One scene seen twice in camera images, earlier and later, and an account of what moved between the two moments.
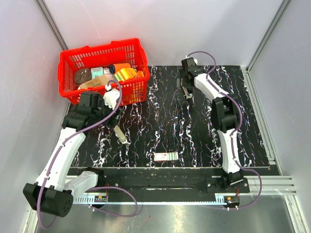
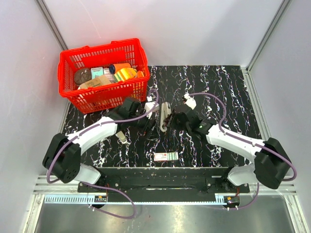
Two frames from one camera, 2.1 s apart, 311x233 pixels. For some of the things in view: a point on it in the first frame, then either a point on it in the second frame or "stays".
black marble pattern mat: (167, 130) stays
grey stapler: (187, 94) -> (165, 110)
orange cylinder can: (113, 68) stays
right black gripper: (186, 86) -> (172, 120)
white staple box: (166, 156) stays
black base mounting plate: (145, 181) stays
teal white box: (96, 72) stays
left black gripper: (112, 122) -> (147, 126)
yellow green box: (125, 74) stays
